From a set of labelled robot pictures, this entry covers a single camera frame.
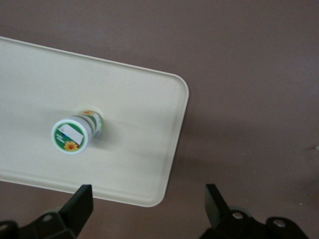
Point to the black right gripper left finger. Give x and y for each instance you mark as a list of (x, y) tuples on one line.
[(72, 214)]

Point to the green gum bottle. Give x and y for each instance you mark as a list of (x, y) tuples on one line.
[(72, 134)]

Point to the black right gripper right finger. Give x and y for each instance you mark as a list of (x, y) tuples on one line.
[(224, 224)]

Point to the beige plastic tray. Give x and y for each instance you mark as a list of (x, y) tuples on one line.
[(124, 112)]

